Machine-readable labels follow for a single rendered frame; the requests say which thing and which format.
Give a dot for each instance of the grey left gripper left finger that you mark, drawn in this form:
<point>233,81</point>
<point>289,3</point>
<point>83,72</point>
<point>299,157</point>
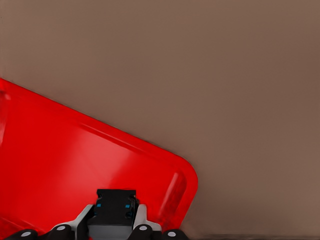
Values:
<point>81,222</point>

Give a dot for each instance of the red plastic tray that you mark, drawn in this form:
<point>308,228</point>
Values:
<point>75,162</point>

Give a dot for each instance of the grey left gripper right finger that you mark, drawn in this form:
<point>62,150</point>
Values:
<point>142,217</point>

